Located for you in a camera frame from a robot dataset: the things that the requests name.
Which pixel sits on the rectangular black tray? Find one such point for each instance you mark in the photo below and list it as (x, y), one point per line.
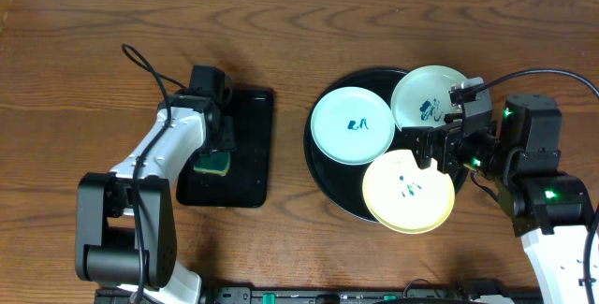
(246, 183)

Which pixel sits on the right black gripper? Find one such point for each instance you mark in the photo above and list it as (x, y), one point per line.
(449, 137)

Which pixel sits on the light blue plate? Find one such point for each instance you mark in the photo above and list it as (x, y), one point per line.
(352, 126)

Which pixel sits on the yellow plate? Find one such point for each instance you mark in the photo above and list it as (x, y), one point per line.
(404, 197)

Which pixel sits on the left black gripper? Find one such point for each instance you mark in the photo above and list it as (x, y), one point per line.
(224, 140)

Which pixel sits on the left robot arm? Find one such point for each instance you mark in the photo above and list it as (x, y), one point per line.
(125, 229)

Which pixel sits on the white plate with blue stain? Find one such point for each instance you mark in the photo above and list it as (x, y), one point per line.
(421, 98)

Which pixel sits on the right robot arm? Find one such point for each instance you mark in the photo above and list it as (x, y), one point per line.
(551, 211)

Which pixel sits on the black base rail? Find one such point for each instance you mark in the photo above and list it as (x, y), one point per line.
(244, 295)

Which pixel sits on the green yellow sponge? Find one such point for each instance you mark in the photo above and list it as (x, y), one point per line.
(216, 163)

